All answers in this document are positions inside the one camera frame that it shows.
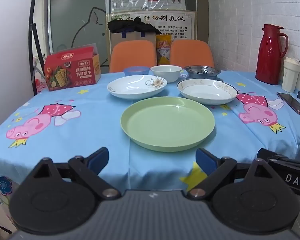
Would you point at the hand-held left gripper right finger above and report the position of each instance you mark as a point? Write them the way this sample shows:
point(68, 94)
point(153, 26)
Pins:
point(205, 162)

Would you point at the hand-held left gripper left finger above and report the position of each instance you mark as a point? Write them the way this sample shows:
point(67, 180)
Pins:
point(98, 159)

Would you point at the green plastic plate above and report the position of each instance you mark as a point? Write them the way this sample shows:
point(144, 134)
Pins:
point(167, 122)

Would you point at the white plate with dark rim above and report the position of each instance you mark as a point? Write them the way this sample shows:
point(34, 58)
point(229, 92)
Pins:
point(207, 92)

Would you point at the white floral plate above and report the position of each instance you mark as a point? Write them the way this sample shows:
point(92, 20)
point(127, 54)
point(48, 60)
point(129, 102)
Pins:
point(132, 87)

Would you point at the stainless steel bowl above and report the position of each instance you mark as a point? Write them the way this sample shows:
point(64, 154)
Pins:
point(202, 71)

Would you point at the blue plastic bowl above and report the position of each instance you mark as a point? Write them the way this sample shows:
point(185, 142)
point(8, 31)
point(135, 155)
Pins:
point(136, 71)

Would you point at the white ceramic bowl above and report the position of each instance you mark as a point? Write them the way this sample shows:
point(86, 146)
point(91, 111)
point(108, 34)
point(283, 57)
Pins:
point(166, 73)

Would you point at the blue cartoon printed tablecloth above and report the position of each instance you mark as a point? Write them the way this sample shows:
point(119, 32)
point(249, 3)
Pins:
point(90, 130)

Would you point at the smartphone with dark screen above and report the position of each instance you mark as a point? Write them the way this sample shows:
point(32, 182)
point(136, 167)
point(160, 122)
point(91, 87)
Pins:
point(293, 103)

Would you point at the red cracker box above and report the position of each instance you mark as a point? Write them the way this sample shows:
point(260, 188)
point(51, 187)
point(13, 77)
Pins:
point(70, 72)

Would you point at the white tumbler cup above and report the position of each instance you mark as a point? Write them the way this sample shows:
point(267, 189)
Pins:
point(290, 76)

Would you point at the floral patterned cloth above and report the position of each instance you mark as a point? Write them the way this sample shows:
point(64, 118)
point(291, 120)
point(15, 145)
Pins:
point(1, 190)

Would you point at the orange chair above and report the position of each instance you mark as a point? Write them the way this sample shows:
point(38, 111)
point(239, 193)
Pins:
point(191, 53)
point(133, 55)

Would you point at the yellow snack bag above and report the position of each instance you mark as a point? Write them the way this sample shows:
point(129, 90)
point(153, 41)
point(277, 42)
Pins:
point(163, 51)

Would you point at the red thermos jug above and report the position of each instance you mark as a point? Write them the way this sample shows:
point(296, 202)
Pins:
point(268, 55)

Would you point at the brown cardboard box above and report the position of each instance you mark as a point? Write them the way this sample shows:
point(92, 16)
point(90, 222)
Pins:
point(132, 37)

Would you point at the black cloth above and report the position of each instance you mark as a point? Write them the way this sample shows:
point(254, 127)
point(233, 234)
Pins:
point(130, 26)

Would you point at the frosted glass panel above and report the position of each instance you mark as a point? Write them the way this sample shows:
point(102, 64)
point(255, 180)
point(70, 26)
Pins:
point(70, 17)

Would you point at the black metal stand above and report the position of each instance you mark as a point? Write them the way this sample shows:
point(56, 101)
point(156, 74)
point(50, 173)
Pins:
point(30, 20)

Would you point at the wall poster with large text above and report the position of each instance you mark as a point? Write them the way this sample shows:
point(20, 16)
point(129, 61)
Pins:
point(175, 22)

